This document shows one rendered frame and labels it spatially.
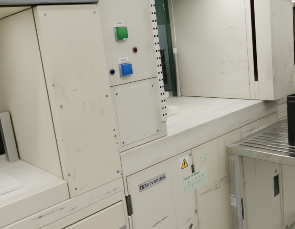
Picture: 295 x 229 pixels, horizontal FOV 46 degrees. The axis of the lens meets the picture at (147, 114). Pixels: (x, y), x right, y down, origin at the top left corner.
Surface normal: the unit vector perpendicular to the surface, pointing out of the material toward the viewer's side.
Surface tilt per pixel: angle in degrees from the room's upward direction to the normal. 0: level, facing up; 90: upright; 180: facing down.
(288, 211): 90
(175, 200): 90
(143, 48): 90
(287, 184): 90
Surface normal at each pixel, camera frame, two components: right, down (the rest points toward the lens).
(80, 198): 0.66, 0.08
